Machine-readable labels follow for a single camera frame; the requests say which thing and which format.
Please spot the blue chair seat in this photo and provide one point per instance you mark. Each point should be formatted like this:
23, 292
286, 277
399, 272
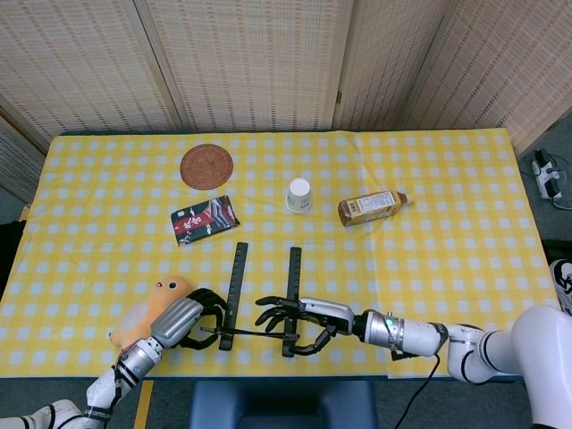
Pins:
281, 404

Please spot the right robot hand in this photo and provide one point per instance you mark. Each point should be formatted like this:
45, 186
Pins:
328, 315

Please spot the black white shoe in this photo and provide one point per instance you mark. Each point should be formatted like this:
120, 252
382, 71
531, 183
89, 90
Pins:
564, 286

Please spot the round brown woven coaster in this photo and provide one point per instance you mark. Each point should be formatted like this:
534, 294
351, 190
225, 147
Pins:
206, 166

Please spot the yellow white checked tablecloth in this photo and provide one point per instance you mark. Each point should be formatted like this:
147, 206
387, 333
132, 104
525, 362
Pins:
447, 277

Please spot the woven folding screen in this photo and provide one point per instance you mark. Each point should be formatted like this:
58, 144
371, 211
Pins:
268, 67

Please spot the white power strip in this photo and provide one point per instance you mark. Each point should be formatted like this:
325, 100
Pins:
546, 176

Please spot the brass screen hinge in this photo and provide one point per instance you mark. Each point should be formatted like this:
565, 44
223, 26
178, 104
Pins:
339, 98

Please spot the orange plush toy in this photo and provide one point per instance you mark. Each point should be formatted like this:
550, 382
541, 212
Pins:
165, 297

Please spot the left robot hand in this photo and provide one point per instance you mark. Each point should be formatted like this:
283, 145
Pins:
179, 319

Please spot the white paper cup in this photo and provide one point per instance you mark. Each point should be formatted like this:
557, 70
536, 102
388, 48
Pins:
298, 194

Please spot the black red snack packet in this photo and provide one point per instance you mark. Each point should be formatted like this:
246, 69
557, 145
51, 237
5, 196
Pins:
203, 220

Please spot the tea bottle with yellow label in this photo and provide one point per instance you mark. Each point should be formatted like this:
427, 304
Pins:
368, 209

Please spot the black folding stand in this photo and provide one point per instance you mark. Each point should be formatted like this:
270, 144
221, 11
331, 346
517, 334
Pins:
237, 277

